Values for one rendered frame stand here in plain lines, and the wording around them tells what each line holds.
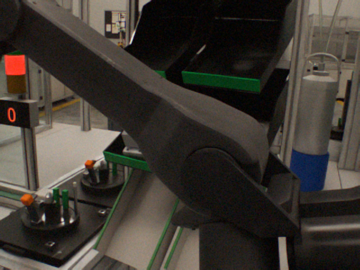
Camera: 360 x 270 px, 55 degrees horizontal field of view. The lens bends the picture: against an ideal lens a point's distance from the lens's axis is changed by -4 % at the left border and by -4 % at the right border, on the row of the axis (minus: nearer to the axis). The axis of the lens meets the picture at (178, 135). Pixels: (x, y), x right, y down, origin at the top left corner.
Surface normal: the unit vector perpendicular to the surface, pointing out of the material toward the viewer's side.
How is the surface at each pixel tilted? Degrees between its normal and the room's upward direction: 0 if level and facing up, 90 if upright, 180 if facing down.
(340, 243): 59
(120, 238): 45
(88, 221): 0
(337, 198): 15
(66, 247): 0
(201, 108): 20
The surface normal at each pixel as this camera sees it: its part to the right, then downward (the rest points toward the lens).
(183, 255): -0.32, -0.52
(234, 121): 0.36, -0.86
